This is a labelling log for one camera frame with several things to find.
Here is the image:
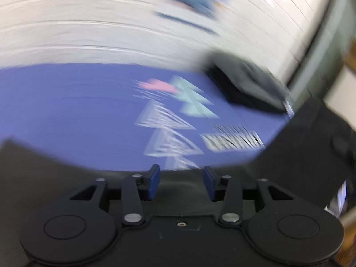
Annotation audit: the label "grey green door frame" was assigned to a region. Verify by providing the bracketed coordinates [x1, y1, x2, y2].
[288, 0, 356, 101]

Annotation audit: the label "dark grey pants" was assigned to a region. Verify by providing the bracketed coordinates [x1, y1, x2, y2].
[0, 97, 356, 267]

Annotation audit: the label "blue printed bed sheet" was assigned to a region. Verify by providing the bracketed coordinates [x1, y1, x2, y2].
[0, 63, 291, 171]

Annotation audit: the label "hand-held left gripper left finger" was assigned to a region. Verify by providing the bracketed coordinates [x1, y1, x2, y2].
[69, 164, 161, 226]

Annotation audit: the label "black folded cloth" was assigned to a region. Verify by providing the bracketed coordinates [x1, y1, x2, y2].
[200, 51, 295, 116]

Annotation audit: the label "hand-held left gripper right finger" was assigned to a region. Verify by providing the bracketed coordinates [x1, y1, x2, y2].
[202, 165, 294, 224]

